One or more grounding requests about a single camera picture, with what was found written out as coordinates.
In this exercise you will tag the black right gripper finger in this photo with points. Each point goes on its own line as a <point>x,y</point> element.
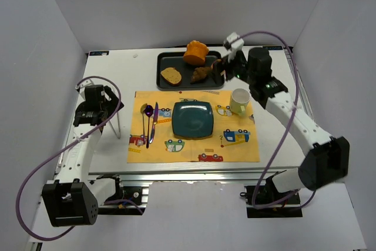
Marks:
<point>223,56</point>
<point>221,75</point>

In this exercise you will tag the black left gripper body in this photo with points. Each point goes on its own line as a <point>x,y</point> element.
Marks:
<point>111,98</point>

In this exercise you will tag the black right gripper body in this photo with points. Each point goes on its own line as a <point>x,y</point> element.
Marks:
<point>228,66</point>

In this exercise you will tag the glazed donut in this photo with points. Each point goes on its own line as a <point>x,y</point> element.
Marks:
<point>215,69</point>

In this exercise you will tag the bread slice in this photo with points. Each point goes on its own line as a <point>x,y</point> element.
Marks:
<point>172,76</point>

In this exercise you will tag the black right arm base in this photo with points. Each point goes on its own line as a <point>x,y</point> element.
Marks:
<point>267,193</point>

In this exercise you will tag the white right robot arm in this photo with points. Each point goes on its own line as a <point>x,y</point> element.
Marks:
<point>326,157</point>

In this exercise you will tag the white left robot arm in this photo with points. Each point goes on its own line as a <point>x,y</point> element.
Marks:
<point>72,199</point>

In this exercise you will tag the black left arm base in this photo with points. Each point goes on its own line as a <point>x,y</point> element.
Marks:
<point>127,199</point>

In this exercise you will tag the orange pumpkin bread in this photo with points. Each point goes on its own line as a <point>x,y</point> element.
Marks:
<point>195,53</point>

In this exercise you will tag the brown croissant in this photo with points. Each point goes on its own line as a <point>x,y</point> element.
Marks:
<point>200,74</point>

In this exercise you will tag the pale yellow mug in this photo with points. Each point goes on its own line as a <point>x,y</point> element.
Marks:
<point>239,99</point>

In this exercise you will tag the black baking tray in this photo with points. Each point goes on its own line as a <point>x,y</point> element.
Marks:
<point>175,60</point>

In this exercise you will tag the gold spoon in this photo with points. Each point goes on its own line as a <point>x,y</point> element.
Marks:
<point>142,111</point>

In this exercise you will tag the dark teal square plate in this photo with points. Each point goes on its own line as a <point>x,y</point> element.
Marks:
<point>192,119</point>

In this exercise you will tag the purple iridescent spoon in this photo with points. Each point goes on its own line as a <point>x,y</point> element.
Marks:
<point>149,113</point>

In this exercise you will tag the yellow cartoon placemat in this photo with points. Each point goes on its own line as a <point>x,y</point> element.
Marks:
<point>234,137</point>

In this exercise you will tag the purple iridescent knife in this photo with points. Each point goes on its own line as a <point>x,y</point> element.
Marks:
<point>155,118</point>

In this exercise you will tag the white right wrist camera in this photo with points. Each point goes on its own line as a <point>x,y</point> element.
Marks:
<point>233,43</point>

